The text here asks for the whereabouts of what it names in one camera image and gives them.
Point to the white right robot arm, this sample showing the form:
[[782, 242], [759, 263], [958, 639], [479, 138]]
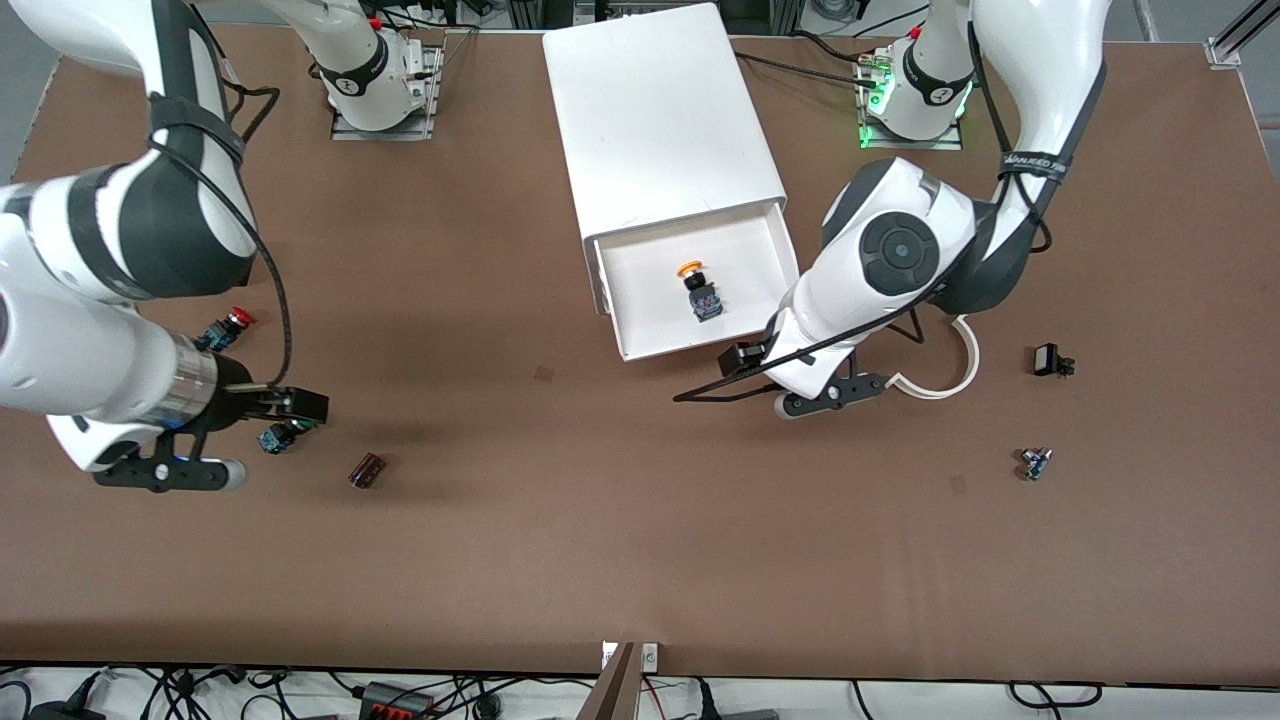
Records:
[[80, 350]]

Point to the black power adapter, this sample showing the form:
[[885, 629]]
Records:
[[60, 712]]

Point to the white curved plastic piece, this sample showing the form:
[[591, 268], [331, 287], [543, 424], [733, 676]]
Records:
[[974, 352]]

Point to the white plastic drawer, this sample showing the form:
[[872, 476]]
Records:
[[650, 300]]

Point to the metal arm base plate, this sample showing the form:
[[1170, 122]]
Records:
[[910, 143], [400, 130]]

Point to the white drawer cabinet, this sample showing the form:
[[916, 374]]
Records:
[[650, 110]]

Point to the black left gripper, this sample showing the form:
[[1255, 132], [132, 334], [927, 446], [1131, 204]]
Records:
[[746, 358]]

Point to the aluminium frame profile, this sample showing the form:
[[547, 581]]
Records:
[[1225, 50]]

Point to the red push button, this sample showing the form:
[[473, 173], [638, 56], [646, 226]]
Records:
[[222, 333]]

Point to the dark brown capacitor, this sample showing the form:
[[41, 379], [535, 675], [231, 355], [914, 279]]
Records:
[[367, 471]]

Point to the yellow push button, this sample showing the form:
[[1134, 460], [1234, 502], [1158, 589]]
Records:
[[703, 298]]

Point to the small blue electronic component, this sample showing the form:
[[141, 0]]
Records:
[[1035, 464]]

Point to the green push button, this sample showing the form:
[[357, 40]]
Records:
[[275, 440]]

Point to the small white bracket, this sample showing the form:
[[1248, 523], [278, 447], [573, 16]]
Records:
[[650, 657], [607, 655]]

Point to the brown wooden post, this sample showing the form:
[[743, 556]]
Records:
[[612, 695]]

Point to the black power strip red switches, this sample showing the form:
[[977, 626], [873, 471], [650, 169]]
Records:
[[395, 705]]

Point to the small black component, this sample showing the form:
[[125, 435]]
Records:
[[1048, 360]]

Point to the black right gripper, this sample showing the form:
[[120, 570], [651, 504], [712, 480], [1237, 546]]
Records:
[[236, 387]]

